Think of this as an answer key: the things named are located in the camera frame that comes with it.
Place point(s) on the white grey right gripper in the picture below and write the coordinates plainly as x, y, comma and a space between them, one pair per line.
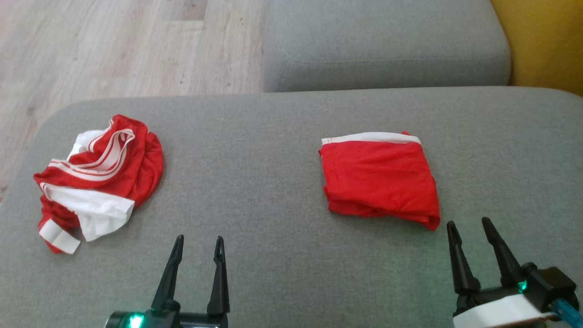
496, 312

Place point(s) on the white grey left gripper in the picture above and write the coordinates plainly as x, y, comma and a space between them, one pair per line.
191, 321

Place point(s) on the red white basketball jersey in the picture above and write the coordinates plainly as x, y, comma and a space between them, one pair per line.
136, 168

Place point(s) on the red shorts white waistband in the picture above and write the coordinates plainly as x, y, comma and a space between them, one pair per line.
378, 177

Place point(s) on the large grey sofa seat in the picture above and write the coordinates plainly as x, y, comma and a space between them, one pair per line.
273, 205

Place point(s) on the yellow cushion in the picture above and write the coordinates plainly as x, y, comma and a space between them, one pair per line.
546, 41

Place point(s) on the small grey sofa cushion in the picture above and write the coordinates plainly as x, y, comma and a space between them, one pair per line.
387, 36

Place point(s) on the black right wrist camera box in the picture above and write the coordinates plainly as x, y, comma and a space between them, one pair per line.
558, 284

